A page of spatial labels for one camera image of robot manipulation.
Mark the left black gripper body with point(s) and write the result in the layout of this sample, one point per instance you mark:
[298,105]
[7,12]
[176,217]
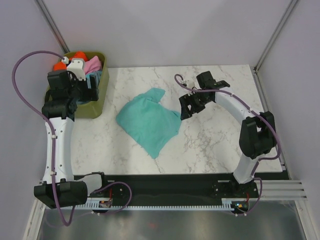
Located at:
[79,89]

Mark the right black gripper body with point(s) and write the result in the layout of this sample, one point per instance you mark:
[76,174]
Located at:
[198,101]

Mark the teal t shirt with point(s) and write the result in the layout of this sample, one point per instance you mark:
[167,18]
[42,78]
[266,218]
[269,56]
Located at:
[149,123]

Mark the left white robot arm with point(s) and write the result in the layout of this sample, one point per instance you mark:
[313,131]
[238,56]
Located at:
[59,187]

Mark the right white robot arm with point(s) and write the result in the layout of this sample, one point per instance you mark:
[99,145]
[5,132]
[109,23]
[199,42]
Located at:
[257,130]

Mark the grey blue t shirt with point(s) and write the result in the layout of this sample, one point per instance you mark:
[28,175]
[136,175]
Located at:
[85,103]

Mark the light blue t shirt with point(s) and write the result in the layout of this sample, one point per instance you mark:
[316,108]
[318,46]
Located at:
[97,74]

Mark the pink t shirt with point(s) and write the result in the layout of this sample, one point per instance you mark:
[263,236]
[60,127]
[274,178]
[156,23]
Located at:
[93,65]

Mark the orange t shirt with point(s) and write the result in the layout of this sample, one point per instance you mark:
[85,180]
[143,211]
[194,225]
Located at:
[78,55]

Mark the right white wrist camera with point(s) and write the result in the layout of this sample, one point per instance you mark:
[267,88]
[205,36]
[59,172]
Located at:
[189,84]

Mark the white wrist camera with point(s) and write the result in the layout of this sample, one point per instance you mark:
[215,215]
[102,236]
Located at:
[189,84]
[77,67]

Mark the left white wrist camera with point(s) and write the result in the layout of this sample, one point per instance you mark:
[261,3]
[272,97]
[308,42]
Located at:
[77,67]

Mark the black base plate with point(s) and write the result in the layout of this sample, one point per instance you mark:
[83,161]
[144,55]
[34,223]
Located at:
[174,189]

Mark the white slotted cable duct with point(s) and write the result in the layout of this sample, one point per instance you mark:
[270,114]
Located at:
[98,205]

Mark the aluminium extrusion rail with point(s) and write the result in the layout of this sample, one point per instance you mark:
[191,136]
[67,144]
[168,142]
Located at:
[282,190]

